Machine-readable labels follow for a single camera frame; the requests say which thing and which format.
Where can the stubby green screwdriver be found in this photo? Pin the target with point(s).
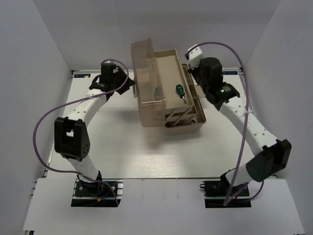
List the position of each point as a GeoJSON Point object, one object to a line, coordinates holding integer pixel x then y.
{"type": "Point", "coordinates": [180, 91]}

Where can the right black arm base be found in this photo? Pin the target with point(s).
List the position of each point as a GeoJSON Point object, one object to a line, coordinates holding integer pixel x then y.
{"type": "Point", "coordinates": [215, 195]}

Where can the beige plastic toolbox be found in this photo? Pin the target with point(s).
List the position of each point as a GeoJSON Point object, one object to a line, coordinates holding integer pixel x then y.
{"type": "Point", "coordinates": [164, 69]}

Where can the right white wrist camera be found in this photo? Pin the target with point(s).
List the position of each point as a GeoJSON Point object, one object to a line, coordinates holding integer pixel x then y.
{"type": "Point", "coordinates": [194, 57]}

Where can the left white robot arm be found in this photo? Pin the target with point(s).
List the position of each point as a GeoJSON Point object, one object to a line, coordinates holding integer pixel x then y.
{"type": "Point", "coordinates": [71, 139]}

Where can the green orange screwdriver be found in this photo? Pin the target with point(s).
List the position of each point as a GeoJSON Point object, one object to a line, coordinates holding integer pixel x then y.
{"type": "Point", "coordinates": [158, 93]}

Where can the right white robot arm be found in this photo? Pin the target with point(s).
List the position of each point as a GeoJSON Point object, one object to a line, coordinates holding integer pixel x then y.
{"type": "Point", "coordinates": [270, 155]}

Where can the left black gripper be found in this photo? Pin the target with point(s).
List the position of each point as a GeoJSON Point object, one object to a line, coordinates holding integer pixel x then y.
{"type": "Point", "coordinates": [129, 82]}

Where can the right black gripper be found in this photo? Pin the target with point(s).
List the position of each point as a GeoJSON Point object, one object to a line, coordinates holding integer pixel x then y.
{"type": "Point", "coordinates": [193, 70]}

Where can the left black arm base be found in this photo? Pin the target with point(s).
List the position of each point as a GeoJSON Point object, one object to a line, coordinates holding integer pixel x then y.
{"type": "Point", "coordinates": [96, 195]}

